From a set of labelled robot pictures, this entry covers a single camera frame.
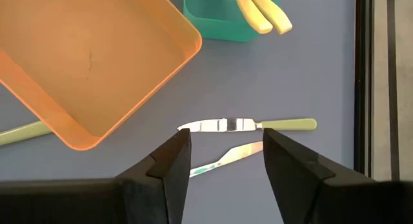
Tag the orange translucent plastic tray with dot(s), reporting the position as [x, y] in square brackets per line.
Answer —
[96, 56]

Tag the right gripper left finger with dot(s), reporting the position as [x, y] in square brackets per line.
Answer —
[155, 191]

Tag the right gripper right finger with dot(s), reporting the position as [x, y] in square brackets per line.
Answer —
[297, 185]

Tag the green plastic bin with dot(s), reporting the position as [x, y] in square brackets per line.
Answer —
[213, 20]

